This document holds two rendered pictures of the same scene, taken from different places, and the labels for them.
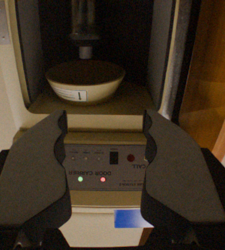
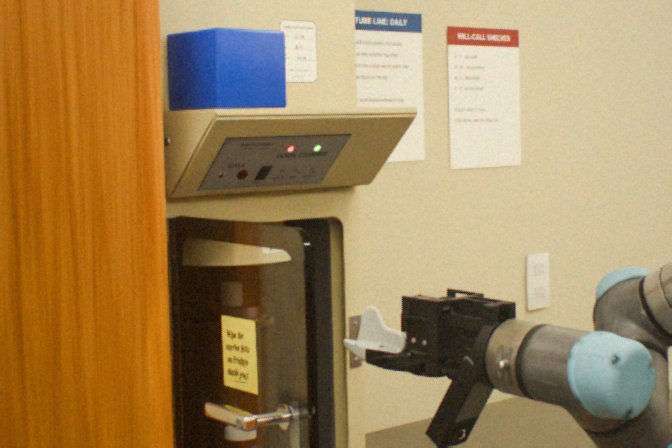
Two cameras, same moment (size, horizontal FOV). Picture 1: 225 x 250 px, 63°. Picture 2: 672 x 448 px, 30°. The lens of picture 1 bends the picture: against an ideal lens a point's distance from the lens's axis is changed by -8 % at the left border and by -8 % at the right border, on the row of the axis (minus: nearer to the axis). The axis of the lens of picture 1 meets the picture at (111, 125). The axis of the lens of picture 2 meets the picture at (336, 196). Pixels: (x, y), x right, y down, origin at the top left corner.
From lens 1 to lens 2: 1.35 m
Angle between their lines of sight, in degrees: 55
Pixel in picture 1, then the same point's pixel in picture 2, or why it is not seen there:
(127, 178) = (259, 151)
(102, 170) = (285, 158)
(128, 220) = (267, 60)
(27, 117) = (342, 208)
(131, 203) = (271, 122)
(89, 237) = not seen: outside the picture
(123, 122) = (227, 211)
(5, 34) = (352, 327)
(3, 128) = not seen: hidden behind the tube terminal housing
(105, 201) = (301, 123)
